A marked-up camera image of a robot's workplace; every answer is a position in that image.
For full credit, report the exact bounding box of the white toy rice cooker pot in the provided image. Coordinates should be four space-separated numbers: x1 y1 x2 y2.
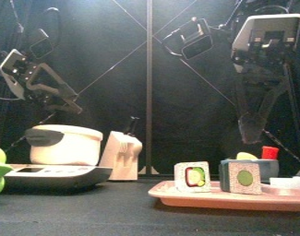
24 124 105 167

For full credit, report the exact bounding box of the white rice sushi roll toy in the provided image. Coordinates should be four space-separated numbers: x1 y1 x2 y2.
173 160 213 194

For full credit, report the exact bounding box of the yellow-green toy food piece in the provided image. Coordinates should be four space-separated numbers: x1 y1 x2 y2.
234 151 260 161

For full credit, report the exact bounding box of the red toy food piece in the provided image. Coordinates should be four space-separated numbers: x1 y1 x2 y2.
261 146 280 160

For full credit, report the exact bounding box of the grey toy bowl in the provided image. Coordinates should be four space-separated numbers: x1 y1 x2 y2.
220 158 281 183

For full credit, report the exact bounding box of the dark sushi roll green centre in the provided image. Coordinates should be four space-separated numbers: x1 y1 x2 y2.
217 160 264 196

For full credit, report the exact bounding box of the white toy block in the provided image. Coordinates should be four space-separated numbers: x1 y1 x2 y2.
268 176 300 191

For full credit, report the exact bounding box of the white toy cutlery holder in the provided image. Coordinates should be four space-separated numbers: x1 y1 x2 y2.
98 130 145 182

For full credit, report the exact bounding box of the grey toy cooker base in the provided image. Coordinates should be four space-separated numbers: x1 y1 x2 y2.
3 163 114 190

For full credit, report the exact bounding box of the pink plastic tray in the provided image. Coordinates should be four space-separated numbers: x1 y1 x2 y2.
147 179 300 213

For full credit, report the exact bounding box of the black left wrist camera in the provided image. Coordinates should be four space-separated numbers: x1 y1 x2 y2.
27 28 55 60

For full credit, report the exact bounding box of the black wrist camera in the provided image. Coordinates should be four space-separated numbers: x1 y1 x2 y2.
27 28 55 60
161 17 214 61

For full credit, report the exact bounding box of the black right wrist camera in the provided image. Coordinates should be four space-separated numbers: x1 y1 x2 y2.
161 17 214 61

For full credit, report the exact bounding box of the black utensil handle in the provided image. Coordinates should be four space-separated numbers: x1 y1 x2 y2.
122 115 141 138

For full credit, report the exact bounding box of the vertical metal frame pole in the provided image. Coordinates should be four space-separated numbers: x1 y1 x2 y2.
145 0 154 177

